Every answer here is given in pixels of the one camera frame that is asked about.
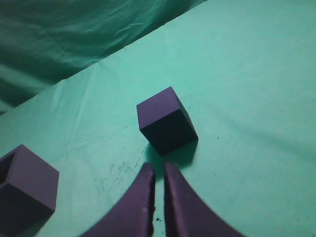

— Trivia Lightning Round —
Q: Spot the dark purple cube block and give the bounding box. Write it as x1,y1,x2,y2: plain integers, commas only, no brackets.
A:
136,86,198,156

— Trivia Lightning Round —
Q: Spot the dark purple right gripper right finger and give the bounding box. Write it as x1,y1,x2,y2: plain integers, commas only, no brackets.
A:
164,162,243,237

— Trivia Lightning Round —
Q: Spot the green table cloth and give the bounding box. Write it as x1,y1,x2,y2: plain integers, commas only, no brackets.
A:
0,0,316,237

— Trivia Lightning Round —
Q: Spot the dark purple cube groove box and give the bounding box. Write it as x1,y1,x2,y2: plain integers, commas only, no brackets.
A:
0,144,59,237

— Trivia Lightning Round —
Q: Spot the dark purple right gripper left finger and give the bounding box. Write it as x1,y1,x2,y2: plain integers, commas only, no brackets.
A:
81,162,156,237

